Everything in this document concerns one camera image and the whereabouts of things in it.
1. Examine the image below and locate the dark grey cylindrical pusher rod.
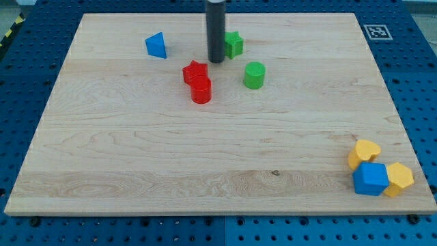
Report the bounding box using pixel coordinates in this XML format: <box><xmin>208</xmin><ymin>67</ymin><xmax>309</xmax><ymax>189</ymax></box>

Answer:
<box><xmin>205</xmin><ymin>0</ymin><xmax>226</xmax><ymax>64</ymax></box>

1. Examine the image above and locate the light wooden board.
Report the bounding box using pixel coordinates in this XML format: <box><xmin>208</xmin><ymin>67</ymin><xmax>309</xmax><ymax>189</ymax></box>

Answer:
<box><xmin>5</xmin><ymin>13</ymin><xmax>436</xmax><ymax>217</ymax></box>

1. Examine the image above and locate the red star block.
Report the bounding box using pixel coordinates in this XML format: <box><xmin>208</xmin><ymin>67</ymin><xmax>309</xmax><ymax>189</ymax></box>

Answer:
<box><xmin>182</xmin><ymin>60</ymin><xmax>208</xmax><ymax>85</ymax></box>

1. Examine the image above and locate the white fiducial marker tag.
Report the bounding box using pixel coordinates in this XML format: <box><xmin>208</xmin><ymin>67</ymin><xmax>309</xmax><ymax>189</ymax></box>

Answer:
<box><xmin>363</xmin><ymin>24</ymin><xmax>393</xmax><ymax>40</ymax></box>

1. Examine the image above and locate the yellow hexagon block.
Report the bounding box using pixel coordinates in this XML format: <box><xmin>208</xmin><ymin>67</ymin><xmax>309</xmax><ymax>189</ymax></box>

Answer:
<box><xmin>383</xmin><ymin>162</ymin><xmax>414</xmax><ymax>197</ymax></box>

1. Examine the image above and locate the red cylinder block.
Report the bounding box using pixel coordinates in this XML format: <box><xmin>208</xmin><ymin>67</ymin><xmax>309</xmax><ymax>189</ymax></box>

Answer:
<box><xmin>191</xmin><ymin>76</ymin><xmax>212</xmax><ymax>104</ymax></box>

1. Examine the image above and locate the blue cube block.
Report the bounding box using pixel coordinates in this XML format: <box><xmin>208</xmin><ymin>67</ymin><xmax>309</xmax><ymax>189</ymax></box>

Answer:
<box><xmin>352</xmin><ymin>162</ymin><xmax>389</xmax><ymax>196</ymax></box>

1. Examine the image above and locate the green cylinder block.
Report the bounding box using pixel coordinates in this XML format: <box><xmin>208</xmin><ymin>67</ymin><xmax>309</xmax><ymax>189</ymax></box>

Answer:
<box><xmin>244</xmin><ymin>61</ymin><xmax>266</xmax><ymax>90</ymax></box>

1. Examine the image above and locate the blue triangle block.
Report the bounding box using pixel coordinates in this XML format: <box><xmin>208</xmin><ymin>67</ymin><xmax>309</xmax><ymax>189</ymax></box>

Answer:
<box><xmin>145</xmin><ymin>32</ymin><xmax>167</xmax><ymax>59</ymax></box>

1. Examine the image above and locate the green star block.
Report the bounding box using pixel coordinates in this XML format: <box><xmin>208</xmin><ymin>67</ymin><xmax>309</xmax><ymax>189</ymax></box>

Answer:
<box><xmin>225</xmin><ymin>31</ymin><xmax>244</xmax><ymax>59</ymax></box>

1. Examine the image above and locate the yellow heart block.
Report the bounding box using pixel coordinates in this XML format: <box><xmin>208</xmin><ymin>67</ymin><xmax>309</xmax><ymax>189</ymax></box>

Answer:
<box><xmin>348</xmin><ymin>139</ymin><xmax>382</xmax><ymax>170</ymax></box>

